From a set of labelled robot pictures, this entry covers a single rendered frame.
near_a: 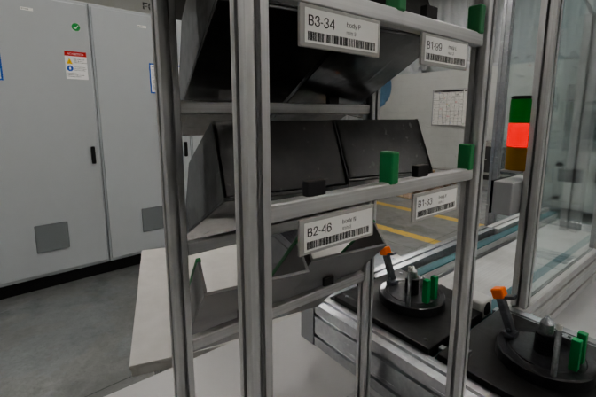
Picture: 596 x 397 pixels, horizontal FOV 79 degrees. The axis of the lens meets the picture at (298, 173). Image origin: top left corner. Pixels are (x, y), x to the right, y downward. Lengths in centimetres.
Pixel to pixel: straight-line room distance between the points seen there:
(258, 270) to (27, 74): 317
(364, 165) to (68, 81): 312
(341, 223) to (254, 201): 9
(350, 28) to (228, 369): 71
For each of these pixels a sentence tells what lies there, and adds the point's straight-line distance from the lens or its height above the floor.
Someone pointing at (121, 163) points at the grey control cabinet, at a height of 96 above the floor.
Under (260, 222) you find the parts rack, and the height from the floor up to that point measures 130.
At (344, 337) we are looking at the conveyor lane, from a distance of 81.
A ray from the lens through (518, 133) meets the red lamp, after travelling 88.
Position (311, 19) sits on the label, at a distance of 28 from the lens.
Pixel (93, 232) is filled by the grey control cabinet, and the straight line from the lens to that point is 354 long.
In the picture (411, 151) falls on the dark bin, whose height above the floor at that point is 133.
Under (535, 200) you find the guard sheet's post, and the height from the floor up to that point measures 120.
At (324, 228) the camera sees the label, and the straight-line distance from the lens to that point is 30.
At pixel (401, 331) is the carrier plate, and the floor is 97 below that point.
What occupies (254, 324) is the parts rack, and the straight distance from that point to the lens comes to 29.
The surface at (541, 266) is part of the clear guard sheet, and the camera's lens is 105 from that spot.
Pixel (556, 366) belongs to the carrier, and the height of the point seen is 101.
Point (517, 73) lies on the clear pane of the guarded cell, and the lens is 173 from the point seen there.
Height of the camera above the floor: 138
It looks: 9 degrees down
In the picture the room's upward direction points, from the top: straight up
